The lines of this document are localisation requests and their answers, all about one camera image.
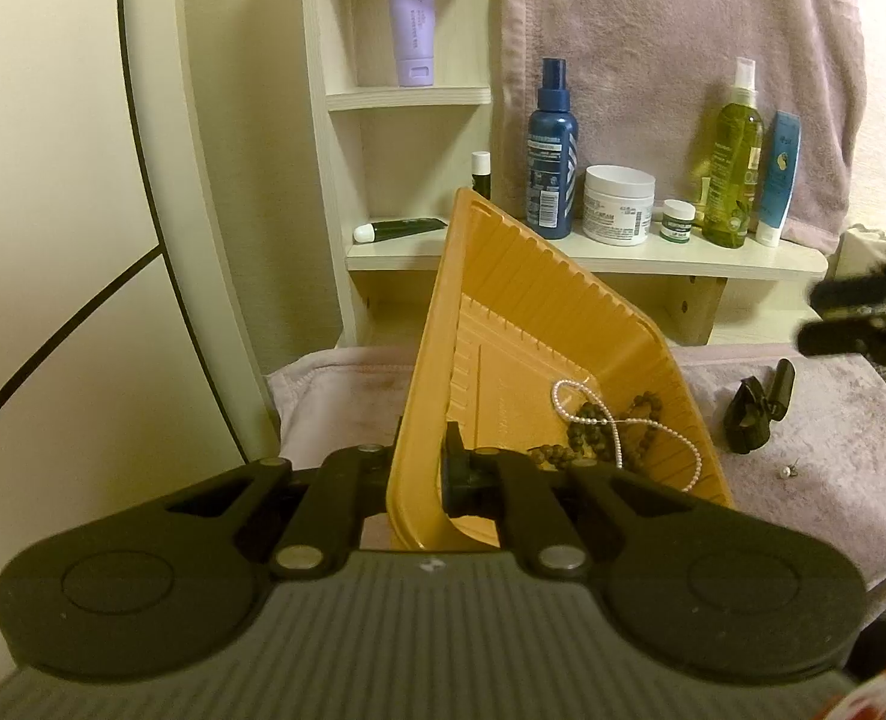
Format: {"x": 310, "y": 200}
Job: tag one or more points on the small pearl earring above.
{"x": 787, "y": 471}

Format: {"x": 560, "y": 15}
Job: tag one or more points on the orange plastic tray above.
{"x": 518, "y": 285}

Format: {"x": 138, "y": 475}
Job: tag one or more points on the small green label jar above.
{"x": 677, "y": 225}

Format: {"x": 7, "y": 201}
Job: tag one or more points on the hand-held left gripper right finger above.
{"x": 462, "y": 481}

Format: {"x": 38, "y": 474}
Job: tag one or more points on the white curved panel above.
{"x": 60, "y": 202}

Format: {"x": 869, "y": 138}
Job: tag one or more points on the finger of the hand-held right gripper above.
{"x": 844, "y": 291}
{"x": 837, "y": 336}

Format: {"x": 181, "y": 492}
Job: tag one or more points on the blue spray bottle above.
{"x": 550, "y": 165}

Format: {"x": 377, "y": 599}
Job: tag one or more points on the red white packet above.
{"x": 874, "y": 694}

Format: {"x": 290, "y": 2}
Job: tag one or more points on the green lip balm stick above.
{"x": 480, "y": 172}

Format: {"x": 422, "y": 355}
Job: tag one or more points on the black lipstick tube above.
{"x": 784, "y": 386}

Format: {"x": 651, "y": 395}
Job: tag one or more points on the purple cosmetic tube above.
{"x": 409, "y": 15}

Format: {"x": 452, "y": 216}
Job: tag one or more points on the blue cosmetic tube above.
{"x": 777, "y": 180}

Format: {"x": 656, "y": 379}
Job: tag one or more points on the white cream jar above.
{"x": 618, "y": 206}

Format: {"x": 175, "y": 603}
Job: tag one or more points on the black hair clip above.
{"x": 747, "y": 416}

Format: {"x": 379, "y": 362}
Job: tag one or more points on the pink hanging towel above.
{"x": 638, "y": 22}

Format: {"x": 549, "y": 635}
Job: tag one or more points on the dark green tube white cap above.
{"x": 405, "y": 227}

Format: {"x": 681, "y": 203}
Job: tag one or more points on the green spray bottle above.
{"x": 732, "y": 172}

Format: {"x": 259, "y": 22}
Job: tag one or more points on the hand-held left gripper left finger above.
{"x": 344, "y": 480}

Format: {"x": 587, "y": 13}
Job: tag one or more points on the cream wooden shelf unit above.
{"x": 405, "y": 157}

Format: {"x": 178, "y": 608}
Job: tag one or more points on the pink towel table cover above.
{"x": 811, "y": 525}

